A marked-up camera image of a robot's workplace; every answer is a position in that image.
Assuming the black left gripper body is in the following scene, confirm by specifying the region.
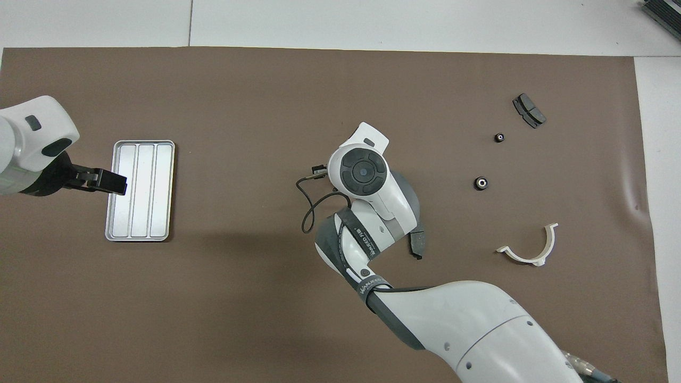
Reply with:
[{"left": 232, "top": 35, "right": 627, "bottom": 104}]
[{"left": 24, "top": 152, "right": 86, "bottom": 197}]

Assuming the brown table mat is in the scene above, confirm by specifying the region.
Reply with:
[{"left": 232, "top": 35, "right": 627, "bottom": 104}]
[{"left": 0, "top": 47, "right": 670, "bottom": 383}]

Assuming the long grey brake pad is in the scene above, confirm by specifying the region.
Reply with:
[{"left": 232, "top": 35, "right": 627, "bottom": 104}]
[{"left": 407, "top": 221, "right": 427, "bottom": 260}]

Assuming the grey ribbed metal block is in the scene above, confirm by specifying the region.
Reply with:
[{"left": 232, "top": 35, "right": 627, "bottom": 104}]
[{"left": 641, "top": 0, "right": 681, "bottom": 28}]

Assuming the white curved plastic bracket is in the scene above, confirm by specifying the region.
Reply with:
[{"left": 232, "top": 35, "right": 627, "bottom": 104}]
[{"left": 496, "top": 223, "right": 559, "bottom": 267}]

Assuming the short grey brake pad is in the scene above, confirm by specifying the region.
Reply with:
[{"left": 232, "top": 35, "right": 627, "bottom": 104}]
[{"left": 512, "top": 93, "right": 547, "bottom": 129}]

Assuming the silver metal ribbed tray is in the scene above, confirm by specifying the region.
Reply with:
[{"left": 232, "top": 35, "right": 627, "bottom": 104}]
[{"left": 105, "top": 140, "right": 176, "bottom": 243}]

